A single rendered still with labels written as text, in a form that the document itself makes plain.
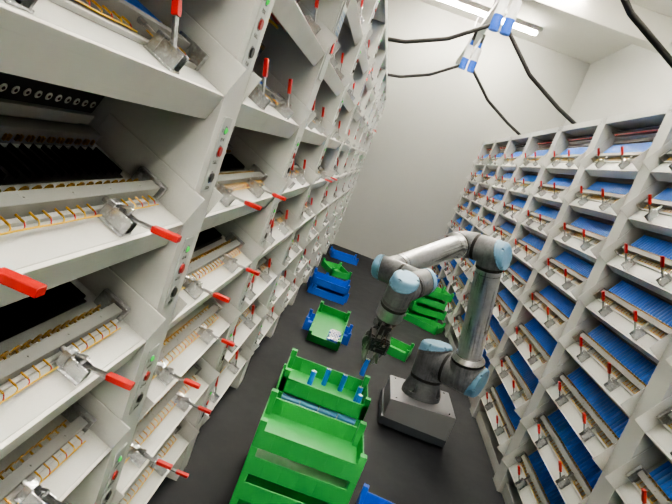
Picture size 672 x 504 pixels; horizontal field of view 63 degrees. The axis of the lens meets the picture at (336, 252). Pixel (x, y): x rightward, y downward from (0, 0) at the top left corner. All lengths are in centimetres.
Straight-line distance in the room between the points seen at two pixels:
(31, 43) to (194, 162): 44
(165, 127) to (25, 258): 38
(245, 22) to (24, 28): 46
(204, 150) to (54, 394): 39
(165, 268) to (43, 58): 48
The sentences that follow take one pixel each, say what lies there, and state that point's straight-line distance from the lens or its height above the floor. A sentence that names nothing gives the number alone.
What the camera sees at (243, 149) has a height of 103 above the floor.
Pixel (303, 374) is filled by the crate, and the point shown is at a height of 32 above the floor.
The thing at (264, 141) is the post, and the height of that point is 107.
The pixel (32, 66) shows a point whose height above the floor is 111.
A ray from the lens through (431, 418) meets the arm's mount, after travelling 263.
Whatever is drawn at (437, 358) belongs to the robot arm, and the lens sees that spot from 262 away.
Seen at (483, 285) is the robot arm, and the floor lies 80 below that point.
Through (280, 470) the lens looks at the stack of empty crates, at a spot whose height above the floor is 28.
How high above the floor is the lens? 114
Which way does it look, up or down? 11 degrees down
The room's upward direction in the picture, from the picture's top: 21 degrees clockwise
